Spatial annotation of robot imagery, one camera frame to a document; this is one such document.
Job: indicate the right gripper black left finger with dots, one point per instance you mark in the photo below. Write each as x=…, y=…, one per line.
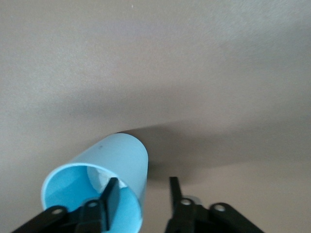
x=97, y=216

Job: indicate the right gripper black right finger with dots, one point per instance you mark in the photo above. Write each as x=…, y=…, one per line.
x=189, y=218

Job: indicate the blue plastic cup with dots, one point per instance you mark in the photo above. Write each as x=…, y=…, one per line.
x=121, y=155

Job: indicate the white crumpled paper wad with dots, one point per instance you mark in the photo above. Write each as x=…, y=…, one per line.
x=96, y=178

